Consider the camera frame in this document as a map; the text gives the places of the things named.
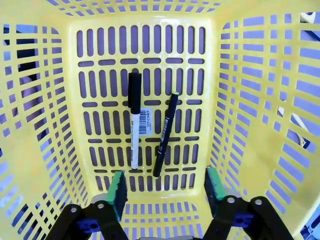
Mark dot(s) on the white rounded object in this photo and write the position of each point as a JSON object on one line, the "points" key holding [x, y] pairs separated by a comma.
{"points": [[307, 17]]}

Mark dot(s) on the black marker with green ends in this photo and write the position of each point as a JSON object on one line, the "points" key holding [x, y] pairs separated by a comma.
{"points": [[166, 132]]}

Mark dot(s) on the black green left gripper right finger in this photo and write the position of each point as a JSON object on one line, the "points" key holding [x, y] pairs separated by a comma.
{"points": [[215, 192]]}

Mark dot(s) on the yellow plastic slotted basket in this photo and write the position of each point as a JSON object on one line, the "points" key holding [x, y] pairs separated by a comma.
{"points": [[215, 75]]}

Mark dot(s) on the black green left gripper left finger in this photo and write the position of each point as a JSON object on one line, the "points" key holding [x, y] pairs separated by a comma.
{"points": [[117, 195]]}

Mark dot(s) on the white pen with black cap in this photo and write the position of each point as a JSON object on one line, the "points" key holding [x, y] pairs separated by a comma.
{"points": [[135, 140]]}

